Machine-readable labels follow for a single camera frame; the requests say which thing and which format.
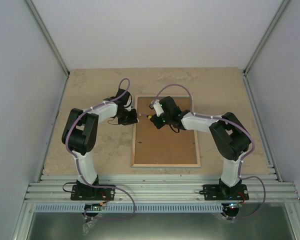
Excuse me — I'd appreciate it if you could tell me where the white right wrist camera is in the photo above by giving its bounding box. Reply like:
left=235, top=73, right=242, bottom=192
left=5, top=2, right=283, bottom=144
left=149, top=99, right=164, bottom=117

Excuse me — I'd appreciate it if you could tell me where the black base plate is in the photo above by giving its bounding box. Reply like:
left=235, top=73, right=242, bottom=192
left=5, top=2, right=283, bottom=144
left=199, top=184, right=250, bottom=201
left=70, top=184, right=116, bottom=202

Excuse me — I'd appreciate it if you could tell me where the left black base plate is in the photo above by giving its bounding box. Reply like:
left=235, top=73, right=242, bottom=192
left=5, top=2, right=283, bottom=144
left=70, top=184, right=116, bottom=202

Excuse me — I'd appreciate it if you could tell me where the aluminium corner post left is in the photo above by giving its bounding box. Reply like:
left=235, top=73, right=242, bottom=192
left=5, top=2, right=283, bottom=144
left=24, top=0, right=71, bottom=78

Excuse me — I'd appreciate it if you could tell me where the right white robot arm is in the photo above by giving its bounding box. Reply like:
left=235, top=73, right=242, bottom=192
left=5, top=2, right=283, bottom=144
left=148, top=96, right=252, bottom=200

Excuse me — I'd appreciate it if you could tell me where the controller board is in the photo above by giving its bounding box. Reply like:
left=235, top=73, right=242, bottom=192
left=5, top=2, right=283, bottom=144
left=226, top=202, right=243, bottom=209
left=83, top=202, right=107, bottom=211

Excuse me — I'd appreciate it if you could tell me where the grey slotted cable duct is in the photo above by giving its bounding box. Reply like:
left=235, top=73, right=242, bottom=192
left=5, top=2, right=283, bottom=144
left=34, top=203, right=224, bottom=214

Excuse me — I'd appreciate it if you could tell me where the aluminium corner post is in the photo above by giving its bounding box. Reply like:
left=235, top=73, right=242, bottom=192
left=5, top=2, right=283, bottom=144
left=242, top=0, right=293, bottom=76
left=24, top=0, right=71, bottom=78

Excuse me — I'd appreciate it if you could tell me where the clear plastic bag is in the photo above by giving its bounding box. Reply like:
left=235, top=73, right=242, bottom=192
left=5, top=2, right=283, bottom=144
left=82, top=218, right=99, bottom=236

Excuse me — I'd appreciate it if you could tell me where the teal wooden picture frame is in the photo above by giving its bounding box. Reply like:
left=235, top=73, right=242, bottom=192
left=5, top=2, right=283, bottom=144
left=131, top=94, right=201, bottom=168

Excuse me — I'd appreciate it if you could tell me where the aluminium rail base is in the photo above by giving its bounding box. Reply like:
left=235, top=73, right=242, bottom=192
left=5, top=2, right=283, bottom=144
left=24, top=174, right=300, bottom=203

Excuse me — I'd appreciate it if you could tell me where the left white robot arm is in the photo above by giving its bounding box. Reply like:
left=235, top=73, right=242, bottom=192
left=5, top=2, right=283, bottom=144
left=61, top=88, right=139, bottom=200

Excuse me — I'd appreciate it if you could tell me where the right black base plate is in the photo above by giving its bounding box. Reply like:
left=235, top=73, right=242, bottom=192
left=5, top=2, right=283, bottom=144
left=199, top=184, right=250, bottom=201

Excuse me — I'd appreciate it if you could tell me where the left controller board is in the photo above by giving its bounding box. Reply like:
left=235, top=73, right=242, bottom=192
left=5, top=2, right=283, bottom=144
left=83, top=202, right=107, bottom=211

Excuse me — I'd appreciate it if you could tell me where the aluminium corner post right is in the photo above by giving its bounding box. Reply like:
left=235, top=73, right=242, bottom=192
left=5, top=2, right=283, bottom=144
left=242, top=0, right=293, bottom=76

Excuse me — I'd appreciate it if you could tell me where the right controller board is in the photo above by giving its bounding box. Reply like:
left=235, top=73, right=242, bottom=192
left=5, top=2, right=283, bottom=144
left=226, top=202, right=243, bottom=209

